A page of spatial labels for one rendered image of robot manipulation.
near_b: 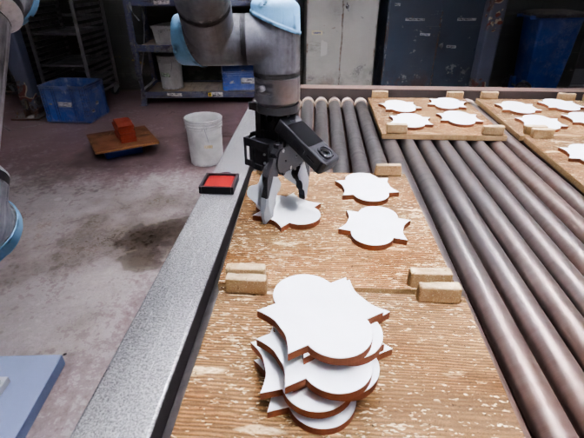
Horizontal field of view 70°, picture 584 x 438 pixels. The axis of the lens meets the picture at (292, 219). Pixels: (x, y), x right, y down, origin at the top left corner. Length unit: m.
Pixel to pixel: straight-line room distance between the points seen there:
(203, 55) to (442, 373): 0.54
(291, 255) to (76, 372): 1.36
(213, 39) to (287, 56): 0.11
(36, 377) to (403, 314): 0.49
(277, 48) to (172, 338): 0.44
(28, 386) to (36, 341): 1.45
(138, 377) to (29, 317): 1.72
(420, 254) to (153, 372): 0.43
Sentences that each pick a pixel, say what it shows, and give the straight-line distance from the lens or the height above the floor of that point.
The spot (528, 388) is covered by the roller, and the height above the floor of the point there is 0.92.
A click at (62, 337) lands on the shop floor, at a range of 2.09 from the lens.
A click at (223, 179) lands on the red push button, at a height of 0.93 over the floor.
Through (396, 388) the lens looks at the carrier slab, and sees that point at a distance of 0.51.
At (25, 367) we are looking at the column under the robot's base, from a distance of 0.70.
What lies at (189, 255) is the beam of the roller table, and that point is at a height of 0.92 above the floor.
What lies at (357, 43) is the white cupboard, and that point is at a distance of 5.27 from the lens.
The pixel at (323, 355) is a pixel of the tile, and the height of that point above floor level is 1.01.
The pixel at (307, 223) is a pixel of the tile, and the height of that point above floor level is 0.95.
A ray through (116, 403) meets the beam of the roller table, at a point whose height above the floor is 0.92.
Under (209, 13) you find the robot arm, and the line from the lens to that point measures 0.62.
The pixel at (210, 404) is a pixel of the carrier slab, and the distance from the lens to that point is 0.49.
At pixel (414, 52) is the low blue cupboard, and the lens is 5.47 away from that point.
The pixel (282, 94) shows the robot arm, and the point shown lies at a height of 1.17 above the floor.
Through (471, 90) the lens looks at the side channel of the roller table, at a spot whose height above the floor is 0.95.
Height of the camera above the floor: 1.33
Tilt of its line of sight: 30 degrees down
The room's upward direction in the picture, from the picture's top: straight up
